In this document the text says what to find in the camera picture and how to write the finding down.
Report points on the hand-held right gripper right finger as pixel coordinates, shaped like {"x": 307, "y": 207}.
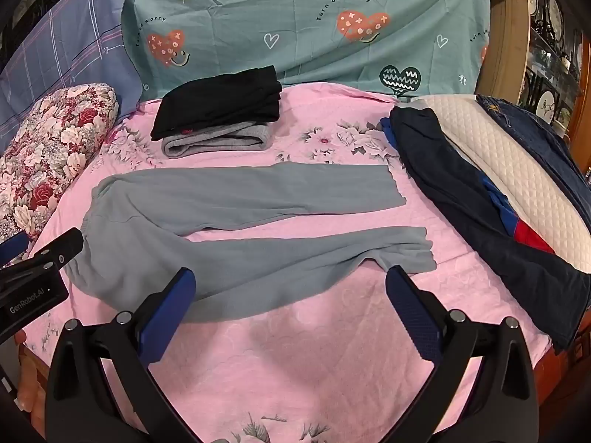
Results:
{"x": 411, "y": 307}

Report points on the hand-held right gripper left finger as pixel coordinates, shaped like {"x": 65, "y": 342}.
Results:
{"x": 168, "y": 300}

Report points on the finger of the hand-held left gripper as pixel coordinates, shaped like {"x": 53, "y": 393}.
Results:
{"x": 62, "y": 247}
{"x": 13, "y": 249}

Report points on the grey-blue pants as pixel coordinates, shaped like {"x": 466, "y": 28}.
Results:
{"x": 184, "y": 203}

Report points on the folded grey pants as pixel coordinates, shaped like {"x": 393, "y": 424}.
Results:
{"x": 217, "y": 140}

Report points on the folded black pants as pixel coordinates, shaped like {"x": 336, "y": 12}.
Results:
{"x": 217, "y": 99}

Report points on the red floral pillow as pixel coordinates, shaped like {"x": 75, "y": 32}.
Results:
{"x": 51, "y": 147}

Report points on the dark navy garment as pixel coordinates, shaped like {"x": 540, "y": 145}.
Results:
{"x": 461, "y": 198}

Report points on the pink floral bedsheet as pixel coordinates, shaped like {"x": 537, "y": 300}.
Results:
{"x": 300, "y": 364}

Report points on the blue and red garment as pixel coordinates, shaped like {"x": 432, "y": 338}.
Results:
{"x": 505, "y": 214}

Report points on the white quilted pillow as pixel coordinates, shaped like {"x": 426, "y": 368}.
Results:
{"x": 517, "y": 170}

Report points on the blue plaid pillow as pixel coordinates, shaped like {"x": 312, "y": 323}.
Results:
{"x": 69, "y": 50}

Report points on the dark blue denim jeans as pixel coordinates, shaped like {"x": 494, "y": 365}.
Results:
{"x": 545, "y": 147}

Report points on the wooden display cabinet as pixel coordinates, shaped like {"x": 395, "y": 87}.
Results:
{"x": 512, "y": 32}

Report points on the teal heart-print pillow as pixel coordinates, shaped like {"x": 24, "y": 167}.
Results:
{"x": 300, "y": 23}

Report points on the row of decorative plates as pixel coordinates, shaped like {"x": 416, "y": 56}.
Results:
{"x": 551, "y": 23}

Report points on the wooden bed frame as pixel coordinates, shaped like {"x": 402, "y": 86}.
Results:
{"x": 32, "y": 378}

